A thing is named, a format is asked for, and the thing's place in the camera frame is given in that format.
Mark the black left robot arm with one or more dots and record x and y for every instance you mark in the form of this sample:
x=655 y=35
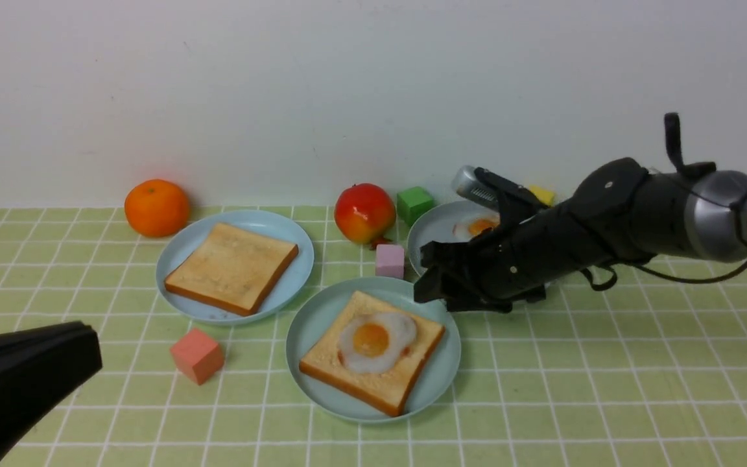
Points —
x=39 y=368

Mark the fried egg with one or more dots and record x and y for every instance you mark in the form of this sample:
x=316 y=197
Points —
x=373 y=344
x=473 y=225

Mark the light blue left plate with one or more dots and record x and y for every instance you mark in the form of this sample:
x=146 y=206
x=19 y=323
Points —
x=258 y=221

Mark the orange fruit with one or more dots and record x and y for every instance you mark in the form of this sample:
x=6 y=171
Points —
x=157 y=208

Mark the grey right plate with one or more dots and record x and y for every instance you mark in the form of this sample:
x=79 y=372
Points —
x=437 y=225

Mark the yellow cube block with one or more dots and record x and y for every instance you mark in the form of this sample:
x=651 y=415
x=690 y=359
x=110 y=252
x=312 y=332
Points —
x=544 y=196

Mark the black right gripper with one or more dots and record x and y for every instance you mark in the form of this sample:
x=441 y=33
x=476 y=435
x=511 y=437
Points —
x=511 y=263

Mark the red pomegranate fruit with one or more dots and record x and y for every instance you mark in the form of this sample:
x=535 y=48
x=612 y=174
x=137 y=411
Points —
x=364 y=213

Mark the pink cube block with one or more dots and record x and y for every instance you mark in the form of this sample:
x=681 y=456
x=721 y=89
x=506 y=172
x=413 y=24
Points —
x=390 y=261

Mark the teal centre plate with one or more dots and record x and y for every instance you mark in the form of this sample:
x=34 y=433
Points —
x=313 y=319

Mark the salmon red cube block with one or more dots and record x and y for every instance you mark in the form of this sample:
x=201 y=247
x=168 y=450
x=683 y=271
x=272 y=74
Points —
x=197 y=356

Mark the toast slice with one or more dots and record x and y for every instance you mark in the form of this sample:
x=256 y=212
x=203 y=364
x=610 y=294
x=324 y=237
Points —
x=233 y=269
x=387 y=392

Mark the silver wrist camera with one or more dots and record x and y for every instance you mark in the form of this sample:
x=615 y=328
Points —
x=493 y=192

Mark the green cube block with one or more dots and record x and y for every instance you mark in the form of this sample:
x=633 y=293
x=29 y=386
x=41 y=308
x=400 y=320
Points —
x=412 y=203

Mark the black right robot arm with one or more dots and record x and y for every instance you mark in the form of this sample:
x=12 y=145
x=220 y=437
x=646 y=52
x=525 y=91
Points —
x=620 y=214

